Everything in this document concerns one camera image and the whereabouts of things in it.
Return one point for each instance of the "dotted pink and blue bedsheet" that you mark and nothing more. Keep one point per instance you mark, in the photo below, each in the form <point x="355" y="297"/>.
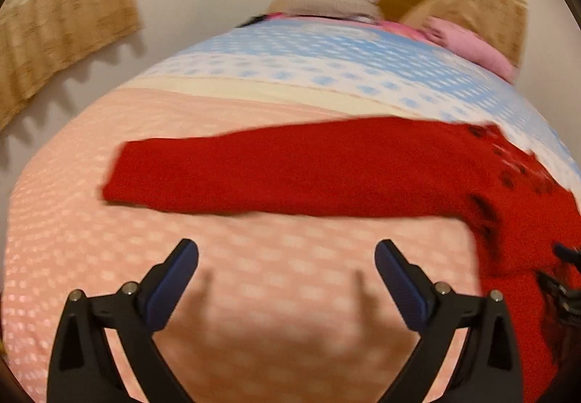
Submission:
<point x="272" y="285"/>

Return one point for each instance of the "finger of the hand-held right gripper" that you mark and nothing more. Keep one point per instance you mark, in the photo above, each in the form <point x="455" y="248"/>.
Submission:
<point x="563" y="292"/>
<point x="569" y="254"/>

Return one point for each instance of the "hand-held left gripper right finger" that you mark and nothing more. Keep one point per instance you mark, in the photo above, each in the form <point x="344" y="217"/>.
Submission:
<point x="399" y="289"/>

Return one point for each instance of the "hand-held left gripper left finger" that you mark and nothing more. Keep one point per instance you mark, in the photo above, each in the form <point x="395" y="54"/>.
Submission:
<point x="174" y="289"/>

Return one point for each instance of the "red knit sweater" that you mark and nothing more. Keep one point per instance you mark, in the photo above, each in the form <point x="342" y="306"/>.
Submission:
<point x="317" y="171"/>

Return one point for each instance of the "pink pillow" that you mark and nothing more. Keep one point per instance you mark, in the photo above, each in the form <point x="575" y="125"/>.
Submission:
<point x="472" y="46"/>

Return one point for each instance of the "grey striped cloth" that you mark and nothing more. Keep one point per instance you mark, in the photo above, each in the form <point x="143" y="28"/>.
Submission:
<point x="331" y="3"/>

